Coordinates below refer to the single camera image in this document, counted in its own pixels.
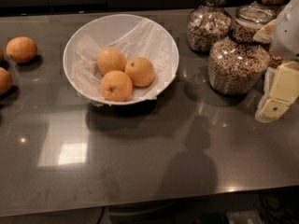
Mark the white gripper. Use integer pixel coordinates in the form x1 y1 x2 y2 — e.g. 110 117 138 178
253 0 299 123

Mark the orange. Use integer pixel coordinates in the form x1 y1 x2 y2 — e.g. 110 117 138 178
124 57 155 88
97 47 127 76
100 70 133 102
0 67 13 95
6 36 37 63

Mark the white bowl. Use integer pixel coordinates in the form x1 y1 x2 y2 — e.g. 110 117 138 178
63 13 180 106

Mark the orange at bowl front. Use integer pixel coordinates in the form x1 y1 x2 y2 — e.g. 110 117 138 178
100 70 133 102

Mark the front glass cereal jar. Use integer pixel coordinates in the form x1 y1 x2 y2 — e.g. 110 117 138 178
208 5 276 95

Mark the back left glass cereal jar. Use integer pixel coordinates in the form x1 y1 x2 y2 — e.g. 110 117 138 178
187 0 232 53

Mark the white paper liner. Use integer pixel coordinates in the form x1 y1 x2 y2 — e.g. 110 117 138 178
71 18 177 104

